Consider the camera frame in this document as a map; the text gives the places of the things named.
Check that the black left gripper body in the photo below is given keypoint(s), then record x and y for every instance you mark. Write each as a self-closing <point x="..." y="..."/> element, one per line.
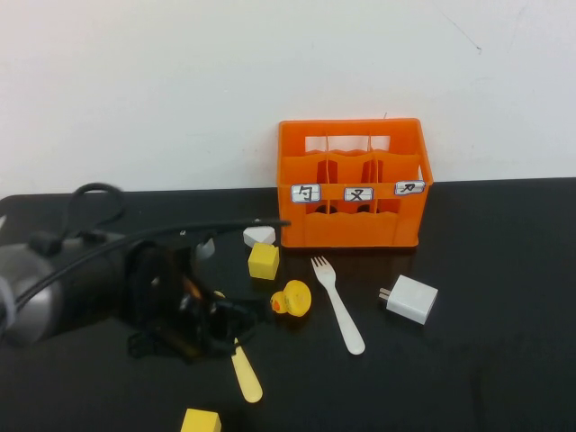
<point x="166" y="306"/>

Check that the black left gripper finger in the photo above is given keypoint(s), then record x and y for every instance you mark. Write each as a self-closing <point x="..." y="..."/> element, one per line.
<point x="229" y="338"/>
<point x="243" y="311"/>

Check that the yellow plastic spoon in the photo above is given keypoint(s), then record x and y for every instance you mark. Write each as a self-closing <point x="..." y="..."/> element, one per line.
<point x="247" y="378"/>

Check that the white plastic fork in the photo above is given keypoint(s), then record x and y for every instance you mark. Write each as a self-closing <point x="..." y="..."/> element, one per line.
<point x="342" y="315"/>

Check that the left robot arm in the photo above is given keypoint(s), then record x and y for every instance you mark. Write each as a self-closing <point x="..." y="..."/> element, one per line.
<point x="67" y="297"/>

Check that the orange plastic cutlery holder crate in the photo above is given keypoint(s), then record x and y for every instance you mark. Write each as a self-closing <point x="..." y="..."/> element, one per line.
<point x="351" y="231"/>

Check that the yellow foam cube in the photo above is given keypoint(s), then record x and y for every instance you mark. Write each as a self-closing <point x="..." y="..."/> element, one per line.
<point x="200" y="420"/>
<point x="263" y="263"/>

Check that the yellow rubber duck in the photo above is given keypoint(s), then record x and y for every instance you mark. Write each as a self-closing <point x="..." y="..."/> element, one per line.
<point x="294" y="297"/>

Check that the white foam cube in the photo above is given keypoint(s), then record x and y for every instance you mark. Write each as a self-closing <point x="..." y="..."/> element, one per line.
<point x="259" y="236"/>

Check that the paper label with spoon character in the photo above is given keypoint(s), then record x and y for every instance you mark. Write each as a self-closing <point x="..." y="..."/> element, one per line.
<point x="306" y="194"/>

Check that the paper label with fork character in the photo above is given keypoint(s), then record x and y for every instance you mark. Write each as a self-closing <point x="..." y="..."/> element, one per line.
<point x="358" y="194"/>

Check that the paper label with knife character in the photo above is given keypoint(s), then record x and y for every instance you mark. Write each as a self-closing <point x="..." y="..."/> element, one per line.
<point x="409" y="188"/>

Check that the white USB wall charger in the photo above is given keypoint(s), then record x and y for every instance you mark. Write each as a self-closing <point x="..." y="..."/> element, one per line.
<point x="411" y="299"/>

